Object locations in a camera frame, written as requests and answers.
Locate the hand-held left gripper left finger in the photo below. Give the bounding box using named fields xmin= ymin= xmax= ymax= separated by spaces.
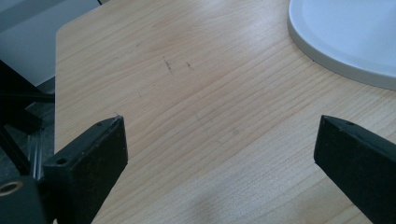
xmin=42 ymin=115 xmax=129 ymax=224

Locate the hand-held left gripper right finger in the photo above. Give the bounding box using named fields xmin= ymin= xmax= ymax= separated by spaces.
xmin=313 ymin=114 xmax=396 ymax=224

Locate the black metal stand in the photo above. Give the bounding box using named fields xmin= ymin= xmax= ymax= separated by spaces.
xmin=0 ymin=59 xmax=56 ymax=175

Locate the white round plate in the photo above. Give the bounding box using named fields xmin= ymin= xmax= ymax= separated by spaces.
xmin=287 ymin=0 xmax=396 ymax=91

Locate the aluminium frame rail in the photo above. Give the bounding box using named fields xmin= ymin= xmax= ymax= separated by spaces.
xmin=25 ymin=129 xmax=45 ymax=181

